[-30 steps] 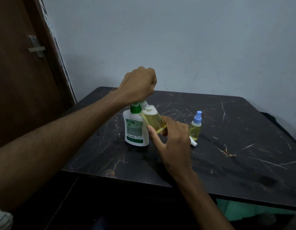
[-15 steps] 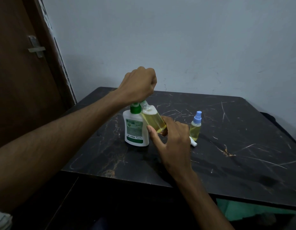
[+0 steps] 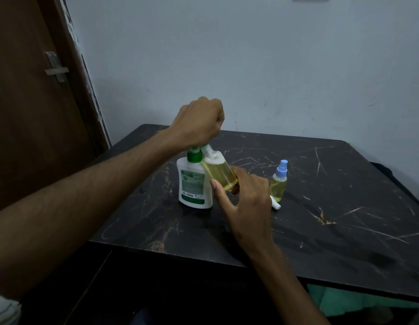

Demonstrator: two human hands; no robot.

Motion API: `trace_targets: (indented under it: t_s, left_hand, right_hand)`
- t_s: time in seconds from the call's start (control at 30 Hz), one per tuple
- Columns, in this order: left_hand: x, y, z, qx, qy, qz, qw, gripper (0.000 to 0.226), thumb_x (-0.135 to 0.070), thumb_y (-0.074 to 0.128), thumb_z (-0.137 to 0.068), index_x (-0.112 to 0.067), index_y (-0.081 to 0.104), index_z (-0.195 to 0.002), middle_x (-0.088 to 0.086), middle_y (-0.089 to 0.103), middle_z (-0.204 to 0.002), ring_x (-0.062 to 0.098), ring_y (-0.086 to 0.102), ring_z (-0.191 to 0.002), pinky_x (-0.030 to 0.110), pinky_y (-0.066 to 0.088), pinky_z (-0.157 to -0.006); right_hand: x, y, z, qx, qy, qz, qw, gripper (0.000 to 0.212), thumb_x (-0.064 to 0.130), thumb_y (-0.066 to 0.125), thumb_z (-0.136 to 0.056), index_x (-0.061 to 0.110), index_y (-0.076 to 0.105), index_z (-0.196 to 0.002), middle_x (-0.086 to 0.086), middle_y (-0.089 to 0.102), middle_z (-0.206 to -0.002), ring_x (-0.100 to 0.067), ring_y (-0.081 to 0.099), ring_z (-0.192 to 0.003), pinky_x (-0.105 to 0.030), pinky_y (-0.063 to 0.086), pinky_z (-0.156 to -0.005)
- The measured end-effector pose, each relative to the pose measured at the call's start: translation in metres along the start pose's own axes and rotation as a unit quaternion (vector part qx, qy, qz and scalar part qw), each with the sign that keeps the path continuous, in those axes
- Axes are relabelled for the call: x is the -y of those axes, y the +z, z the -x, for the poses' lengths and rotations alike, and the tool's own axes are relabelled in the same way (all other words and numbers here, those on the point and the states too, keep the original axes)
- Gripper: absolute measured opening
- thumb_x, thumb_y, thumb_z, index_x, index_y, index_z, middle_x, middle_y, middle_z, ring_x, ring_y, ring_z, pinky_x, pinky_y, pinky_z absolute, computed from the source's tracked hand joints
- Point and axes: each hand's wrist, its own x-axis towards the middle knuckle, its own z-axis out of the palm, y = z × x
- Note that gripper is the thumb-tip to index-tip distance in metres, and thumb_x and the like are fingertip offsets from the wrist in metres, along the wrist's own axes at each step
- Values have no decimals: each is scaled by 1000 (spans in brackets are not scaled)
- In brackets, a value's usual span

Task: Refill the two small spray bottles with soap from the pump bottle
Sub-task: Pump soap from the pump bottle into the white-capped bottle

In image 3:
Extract person's left hand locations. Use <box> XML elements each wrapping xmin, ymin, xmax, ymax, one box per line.
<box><xmin>168</xmin><ymin>96</ymin><xmax>226</xmax><ymax>153</ymax></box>

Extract person's right hand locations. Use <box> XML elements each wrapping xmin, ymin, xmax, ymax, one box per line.
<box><xmin>210</xmin><ymin>165</ymin><xmax>274</xmax><ymax>260</ymax></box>

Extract small clear bottle white cap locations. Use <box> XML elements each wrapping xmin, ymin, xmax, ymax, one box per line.
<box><xmin>201</xmin><ymin>144</ymin><xmax>240</xmax><ymax>195</ymax></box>

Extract blue spray cap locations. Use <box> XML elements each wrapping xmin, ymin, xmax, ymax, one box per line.
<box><xmin>275</xmin><ymin>159</ymin><xmax>288</xmax><ymax>181</ymax></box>

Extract white green hand sanitizer bottle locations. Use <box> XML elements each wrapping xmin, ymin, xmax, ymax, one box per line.
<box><xmin>176</xmin><ymin>146</ymin><xmax>214</xmax><ymax>209</ymax></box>

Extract person's left forearm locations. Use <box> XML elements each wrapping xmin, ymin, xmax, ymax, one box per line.
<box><xmin>0</xmin><ymin>128</ymin><xmax>186</xmax><ymax>300</ymax></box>

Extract person's right forearm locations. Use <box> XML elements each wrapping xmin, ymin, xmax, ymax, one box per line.
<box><xmin>251</xmin><ymin>243</ymin><xmax>330</xmax><ymax>325</ymax></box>

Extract person's blue trousers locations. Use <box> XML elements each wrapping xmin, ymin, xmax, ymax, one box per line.
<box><xmin>129</xmin><ymin>307</ymin><xmax>154</xmax><ymax>325</ymax></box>

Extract person's white sleeve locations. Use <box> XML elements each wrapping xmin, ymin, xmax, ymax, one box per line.
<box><xmin>0</xmin><ymin>292</ymin><xmax>22</xmax><ymax>325</ymax></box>

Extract green cloth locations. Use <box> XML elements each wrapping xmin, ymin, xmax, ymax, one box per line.
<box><xmin>307</xmin><ymin>284</ymin><xmax>419</xmax><ymax>318</ymax></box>

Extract metal door latch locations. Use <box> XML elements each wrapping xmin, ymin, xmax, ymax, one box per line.
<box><xmin>44</xmin><ymin>51</ymin><xmax>70</xmax><ymax>84</ymax></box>

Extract brown wooden door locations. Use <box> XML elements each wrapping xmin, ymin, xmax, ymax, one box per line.
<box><xmin>0</xmin><ymin>0</ymin><xmax>112</xmax><ymax>214</ymax></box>

